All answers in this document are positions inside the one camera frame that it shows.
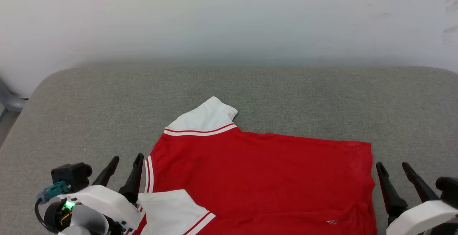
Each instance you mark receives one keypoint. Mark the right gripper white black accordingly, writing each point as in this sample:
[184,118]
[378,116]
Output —
[422,219]

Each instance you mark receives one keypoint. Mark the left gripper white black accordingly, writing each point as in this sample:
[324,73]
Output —
[103,202]

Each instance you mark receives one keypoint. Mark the red white basketball jersey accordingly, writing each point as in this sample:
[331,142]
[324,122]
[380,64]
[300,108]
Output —
[268,177]

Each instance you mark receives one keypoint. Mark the grey metal tube leg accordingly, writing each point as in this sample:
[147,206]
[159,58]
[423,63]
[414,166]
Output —
[10,101]

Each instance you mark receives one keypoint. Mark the grey fabric sofa seat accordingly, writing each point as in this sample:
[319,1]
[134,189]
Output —
[286,99]

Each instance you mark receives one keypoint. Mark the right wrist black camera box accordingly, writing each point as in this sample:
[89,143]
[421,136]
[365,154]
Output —
[449,190]

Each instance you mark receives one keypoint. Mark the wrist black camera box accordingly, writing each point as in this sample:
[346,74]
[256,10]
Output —
[449,190]
[71,176]

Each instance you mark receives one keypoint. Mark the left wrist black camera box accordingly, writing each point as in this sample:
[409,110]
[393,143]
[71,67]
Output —
[71,176]

